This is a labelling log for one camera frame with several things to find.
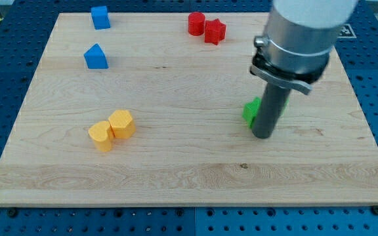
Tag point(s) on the green star block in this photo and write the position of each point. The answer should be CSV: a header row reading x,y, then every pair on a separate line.
x,y
250,111

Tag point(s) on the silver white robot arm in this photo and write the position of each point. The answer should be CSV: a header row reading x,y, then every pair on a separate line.
x,y
295,45

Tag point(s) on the yellow hexagon block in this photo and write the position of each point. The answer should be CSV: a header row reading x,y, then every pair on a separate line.
x,y
122,124

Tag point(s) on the red star block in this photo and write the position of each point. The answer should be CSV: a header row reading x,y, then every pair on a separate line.
x,y
214,31

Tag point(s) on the light wooden board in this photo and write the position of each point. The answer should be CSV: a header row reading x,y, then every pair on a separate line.
x,y
191,147

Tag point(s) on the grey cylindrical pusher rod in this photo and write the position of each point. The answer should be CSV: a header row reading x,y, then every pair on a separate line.
x,y
272,105

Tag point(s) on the yellow heart block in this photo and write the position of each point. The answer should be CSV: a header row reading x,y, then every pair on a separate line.
x,y
101,134

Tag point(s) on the red cylinder block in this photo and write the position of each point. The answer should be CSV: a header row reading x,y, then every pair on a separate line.
x,y
196,23

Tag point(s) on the blue pentagon block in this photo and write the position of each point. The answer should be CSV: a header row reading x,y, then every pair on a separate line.
x,y
95,58

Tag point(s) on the blue cube block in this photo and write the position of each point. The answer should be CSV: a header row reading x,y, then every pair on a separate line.
x,y
100,17

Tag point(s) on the white fiducial marker tag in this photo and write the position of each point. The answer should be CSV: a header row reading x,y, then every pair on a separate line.
x,y
346,32

